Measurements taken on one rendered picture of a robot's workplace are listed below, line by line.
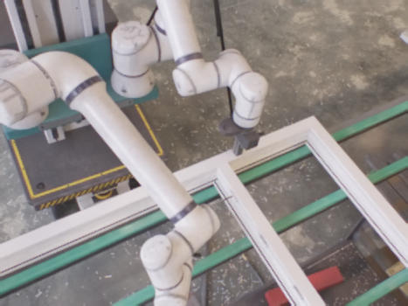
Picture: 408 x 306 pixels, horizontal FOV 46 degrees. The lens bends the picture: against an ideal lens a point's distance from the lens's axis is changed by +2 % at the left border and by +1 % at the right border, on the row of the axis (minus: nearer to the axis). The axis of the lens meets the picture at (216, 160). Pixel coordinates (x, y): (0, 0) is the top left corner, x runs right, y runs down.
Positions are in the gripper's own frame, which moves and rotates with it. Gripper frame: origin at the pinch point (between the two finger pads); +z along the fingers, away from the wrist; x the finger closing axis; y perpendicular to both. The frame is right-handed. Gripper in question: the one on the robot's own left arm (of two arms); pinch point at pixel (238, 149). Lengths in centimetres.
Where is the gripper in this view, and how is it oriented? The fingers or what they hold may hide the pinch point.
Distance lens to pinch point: 168.6
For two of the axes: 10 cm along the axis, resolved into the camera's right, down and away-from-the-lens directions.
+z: -1.1, 5.7, 8.1
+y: 8.6, -3.6, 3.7
